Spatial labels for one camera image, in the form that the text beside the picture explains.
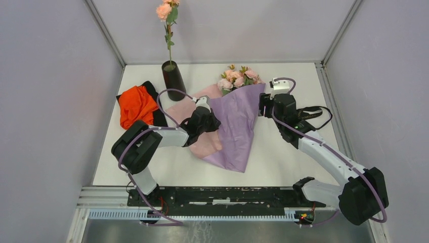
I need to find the pink wrapping paper sheet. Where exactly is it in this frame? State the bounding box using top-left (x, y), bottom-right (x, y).
top-left (165, 84), bottom-right (224, 160)

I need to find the black ribbon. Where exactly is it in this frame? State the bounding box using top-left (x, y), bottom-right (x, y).
top-left (297, 106), bottom-right (333, 130)

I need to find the purple paper flower bouquet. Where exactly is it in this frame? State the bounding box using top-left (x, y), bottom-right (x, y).
top-left (193, 64), bottom-right (265, 173)

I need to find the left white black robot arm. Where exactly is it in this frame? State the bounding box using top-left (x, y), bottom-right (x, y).
top-left (111, 107), bottom-right (221, 206)

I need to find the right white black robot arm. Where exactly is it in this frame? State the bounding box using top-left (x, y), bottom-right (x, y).
top-left (259, 93), bottom-right (389, 225)

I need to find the black cylindrical vase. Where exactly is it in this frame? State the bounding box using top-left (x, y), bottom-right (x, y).
top-left (161, 61), bottom-right (186, 101)

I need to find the pink rose stem in vase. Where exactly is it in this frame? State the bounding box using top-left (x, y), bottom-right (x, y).
top-left (155, 0), bottom-right (180, 71)

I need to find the black cloth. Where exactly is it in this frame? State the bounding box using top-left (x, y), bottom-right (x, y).
top-left (116, 80), bottom-right (168, 128)

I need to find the orange cloth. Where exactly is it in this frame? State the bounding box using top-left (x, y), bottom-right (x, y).
top-left (118, 86), bottom-right (159, 130)

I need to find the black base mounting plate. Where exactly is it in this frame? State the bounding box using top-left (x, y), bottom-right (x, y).
top-left (146, 186), bottom-right (326, 216)

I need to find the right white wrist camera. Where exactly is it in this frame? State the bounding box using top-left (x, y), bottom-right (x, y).
top-left (269, 77), bottom-right (291, 100)

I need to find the white slotted cable duct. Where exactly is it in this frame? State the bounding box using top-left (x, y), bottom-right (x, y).
top-left (88, 209), bottom-right (298, 223)

